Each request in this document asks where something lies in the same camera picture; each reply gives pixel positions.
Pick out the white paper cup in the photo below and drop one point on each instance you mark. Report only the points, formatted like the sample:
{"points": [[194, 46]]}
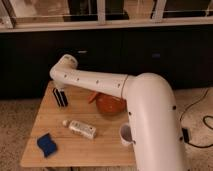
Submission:
{"points": [[125, 134]]}

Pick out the black white striped eraser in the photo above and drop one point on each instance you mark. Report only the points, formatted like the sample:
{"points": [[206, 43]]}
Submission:
{"points": [[60, 97]]}

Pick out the blue sponge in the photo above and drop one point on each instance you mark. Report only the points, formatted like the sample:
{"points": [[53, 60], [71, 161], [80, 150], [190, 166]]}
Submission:
{"points": [[47, 145]]}

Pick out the wooden table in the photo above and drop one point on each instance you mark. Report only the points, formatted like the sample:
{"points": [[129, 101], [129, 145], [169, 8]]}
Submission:
{"points": [[74, 150]]}

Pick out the black power adapter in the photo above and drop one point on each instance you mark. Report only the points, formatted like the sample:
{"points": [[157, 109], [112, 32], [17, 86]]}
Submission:
{"points": [[186, 135]]}

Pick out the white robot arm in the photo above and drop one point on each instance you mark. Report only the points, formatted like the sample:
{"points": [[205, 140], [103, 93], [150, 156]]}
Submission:
{"points": [[153, 116]]}

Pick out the orange carrot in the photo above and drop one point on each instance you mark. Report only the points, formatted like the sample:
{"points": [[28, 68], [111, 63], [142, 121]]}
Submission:
{"points": [[92, 97]]}

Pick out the dark cabinet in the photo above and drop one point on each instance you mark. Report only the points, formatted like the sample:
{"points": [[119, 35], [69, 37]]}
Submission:
{"points": [[182, 55]]}

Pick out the orange bowl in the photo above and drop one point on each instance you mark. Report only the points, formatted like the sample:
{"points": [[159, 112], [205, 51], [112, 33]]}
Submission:
{"points": [[110, 105]]}

